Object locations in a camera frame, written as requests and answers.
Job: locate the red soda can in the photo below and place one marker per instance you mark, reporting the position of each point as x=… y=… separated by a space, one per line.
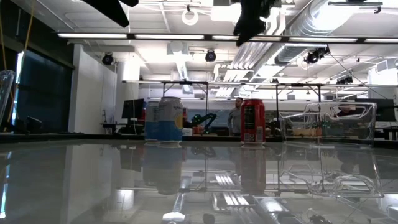
x=252 y=121

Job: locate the silver ventilation duct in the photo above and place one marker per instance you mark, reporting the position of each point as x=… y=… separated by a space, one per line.
x=306 y=21

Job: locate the clear plastic bin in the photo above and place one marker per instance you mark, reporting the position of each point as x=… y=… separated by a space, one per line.
x=326 y=137
x=4 y=93

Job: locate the overhead LED light bar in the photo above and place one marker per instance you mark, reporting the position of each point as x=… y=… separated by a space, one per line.
x=168 y=36

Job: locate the seated person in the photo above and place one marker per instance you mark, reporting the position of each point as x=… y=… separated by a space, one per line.
x=346 y=112

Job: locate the green background robot arm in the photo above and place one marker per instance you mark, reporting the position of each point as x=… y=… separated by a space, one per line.
x=209 y=116

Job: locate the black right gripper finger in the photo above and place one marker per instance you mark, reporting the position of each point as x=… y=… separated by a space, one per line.
x=247 y=29

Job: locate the white blue soda can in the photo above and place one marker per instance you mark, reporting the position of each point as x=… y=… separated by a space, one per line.
x=170 y=124
x=150 y=121

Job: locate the black computer monitor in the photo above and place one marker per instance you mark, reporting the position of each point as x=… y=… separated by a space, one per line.
x=132 y=109
x=385 y=112

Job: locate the black ceiling camera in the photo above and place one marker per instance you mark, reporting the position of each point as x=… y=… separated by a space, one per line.
x=344 y=80
x=315 y=56
x=107 y=59
x=210 y=56

